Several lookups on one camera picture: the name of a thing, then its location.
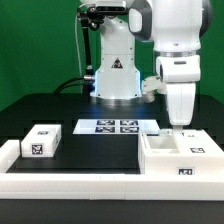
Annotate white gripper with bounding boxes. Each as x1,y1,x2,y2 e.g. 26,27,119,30
166,83,196,126

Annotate white cabinet door panel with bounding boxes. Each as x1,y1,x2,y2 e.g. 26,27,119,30
172,129,223,156

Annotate white cabinet box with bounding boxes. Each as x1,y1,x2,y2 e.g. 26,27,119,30
138,129,224,176

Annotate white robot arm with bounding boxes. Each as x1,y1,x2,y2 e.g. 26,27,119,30
77,0,212,126

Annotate white marker sheet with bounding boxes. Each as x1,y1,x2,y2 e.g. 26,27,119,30
73,119,160,135

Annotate white block with marker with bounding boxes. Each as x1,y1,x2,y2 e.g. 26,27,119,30
21,124,62,158

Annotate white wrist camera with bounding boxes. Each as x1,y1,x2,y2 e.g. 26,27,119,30
141,76,166,103

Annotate black cable bundle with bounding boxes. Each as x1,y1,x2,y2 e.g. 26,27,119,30
53,77,88,95

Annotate white U-shaped frame barrier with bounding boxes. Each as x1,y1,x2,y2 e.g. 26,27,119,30
0,140,224,201

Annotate white thin cable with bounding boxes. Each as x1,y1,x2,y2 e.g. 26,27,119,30
74,13,84,78

